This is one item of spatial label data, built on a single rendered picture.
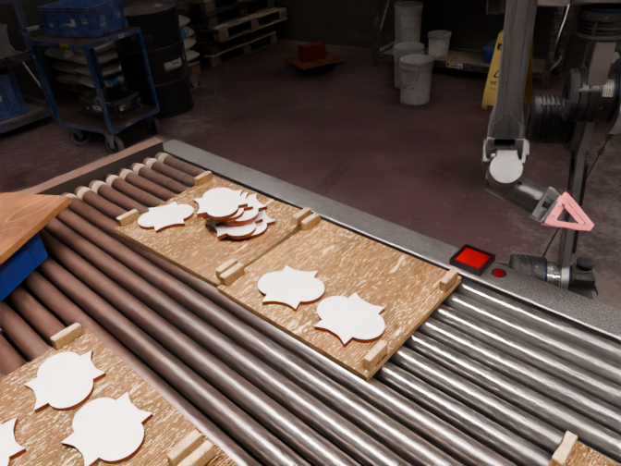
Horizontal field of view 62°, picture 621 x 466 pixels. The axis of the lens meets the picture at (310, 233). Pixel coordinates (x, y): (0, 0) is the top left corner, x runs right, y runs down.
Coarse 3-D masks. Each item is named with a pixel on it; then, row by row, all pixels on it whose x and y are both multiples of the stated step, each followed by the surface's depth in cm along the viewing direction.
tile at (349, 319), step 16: (320, 304) 106; (336, 304) 105; (352, 304) 105; (368, 304) 105; (320, 320) 103; (336, 320) 102; (352, 320) 101; (368, 320) 101; (336, 336) 99; (352, 336) 98; (368, 336) 98
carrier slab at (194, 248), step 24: (192, 192) 151; (192, 216) 140; (288, 216) 137; (144, 240) 132; (168, 240) 131; (192, 240) 130; (216, 240) 130; (240, 240) 129; (264, 240) 128; (192, 264) 122; (216, 264) 121
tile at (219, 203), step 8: (208, 192) 137; (216, 192) 136; (224, 192) 136; (232, 192) 136; (240, 192) 136; (200, 200) 134; (208, 200) 133; (216, 200) 133; (224, 200) 133; (232, 200) 132; (240, 200) 132; (200, 208) 130; (208, 208) 130; (216, 208) 129; (224, 208) 129; (232, 208) 129; (216, 216) 127; (224, 216) 127
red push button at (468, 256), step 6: (462, 252) 120; (468, 252) 120; (474, 252) 120; (480, 252) 120; (456, 258) 119; (462, 258) 118; (468, 258) 118; (474, 258) 118; (480, 258) 118; (486, 258) 118; (474, 264) 116; (480, 264) 116
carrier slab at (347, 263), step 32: (320, 224) 133; (288, 256) 122; (320, 256) 121; (352, 256) 121; (384, 256) 120; (224, 288) 114; (256, 288) 113; (352, 288) 111; (384, 288) 110; (416, 288) 110; (448, 288) 109; (288, 320) 104; (384, 320) 102; (416, 320) 102; (320, 352) 98; (352, 352) 96
